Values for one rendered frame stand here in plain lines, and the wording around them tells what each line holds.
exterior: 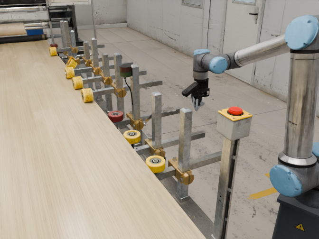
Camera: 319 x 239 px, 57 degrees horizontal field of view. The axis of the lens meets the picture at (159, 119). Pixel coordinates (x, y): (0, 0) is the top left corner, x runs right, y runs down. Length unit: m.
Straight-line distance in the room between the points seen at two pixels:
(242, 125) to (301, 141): 0.49
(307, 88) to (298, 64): 0.10
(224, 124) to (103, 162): 0.55
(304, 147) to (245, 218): 1.11
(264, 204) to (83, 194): 1.68
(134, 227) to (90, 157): 0.43
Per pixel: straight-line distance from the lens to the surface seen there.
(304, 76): 1.23
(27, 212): 1.06
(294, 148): 1.32
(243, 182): 2.64
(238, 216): 2.32
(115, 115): 1.57
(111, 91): 1.80
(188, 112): 1.08
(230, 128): 0.84
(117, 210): 0.99
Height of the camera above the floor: 1.57
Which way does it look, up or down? 26 degrees down
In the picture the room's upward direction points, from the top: straight up
